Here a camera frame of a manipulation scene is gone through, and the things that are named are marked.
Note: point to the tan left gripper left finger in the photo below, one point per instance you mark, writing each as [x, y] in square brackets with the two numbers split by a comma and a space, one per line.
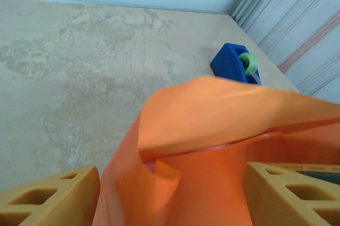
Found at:
[66, 204]

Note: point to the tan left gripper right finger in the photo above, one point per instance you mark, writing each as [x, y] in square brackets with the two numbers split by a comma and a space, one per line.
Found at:
[265, 196]

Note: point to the orange cloth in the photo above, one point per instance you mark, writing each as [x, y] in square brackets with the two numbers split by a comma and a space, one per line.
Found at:
[212, 109]

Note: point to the green tape roll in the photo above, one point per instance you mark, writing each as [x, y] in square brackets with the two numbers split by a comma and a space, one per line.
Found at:
[251, 62]

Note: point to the blue tape dispenser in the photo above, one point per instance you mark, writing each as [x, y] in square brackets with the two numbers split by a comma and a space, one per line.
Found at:
[225, 61]

